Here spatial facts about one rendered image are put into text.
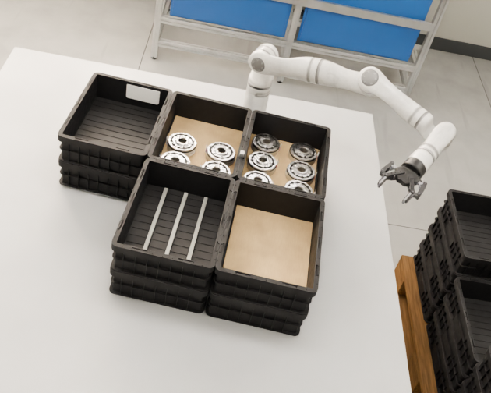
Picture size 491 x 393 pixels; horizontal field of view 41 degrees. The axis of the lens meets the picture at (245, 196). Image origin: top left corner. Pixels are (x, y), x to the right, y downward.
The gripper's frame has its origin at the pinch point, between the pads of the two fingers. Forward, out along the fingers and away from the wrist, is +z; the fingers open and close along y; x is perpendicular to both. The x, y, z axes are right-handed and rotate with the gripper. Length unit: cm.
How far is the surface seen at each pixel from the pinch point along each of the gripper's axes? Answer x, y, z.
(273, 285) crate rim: -1, -7, 50
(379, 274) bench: 32.0, 8.7, 8.4
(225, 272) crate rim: -4, -19, 57
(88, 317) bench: 13, -45, 89
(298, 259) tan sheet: 13.0, -10.8, 31.9
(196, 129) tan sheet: 20, -75, 10
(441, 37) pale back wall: 167, -90, -270
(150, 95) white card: 13, -95, 14
